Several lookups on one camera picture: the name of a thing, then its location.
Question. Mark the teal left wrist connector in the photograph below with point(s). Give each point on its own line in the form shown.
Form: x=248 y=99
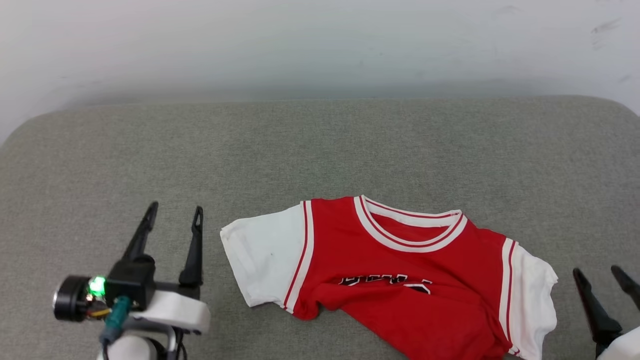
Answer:
x=116 y=320

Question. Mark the red and white jersey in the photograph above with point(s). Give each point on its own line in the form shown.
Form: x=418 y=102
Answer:
x=450 y=280

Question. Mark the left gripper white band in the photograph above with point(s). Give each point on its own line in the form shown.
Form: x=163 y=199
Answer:
x=175 y=310

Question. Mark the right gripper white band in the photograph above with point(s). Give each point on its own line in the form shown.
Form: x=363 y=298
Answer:
x=625 y=347

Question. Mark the grey fabric sofa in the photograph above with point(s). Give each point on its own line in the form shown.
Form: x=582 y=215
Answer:
x=150 y=150

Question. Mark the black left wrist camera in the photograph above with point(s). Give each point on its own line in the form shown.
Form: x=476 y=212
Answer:
x=125 y=282

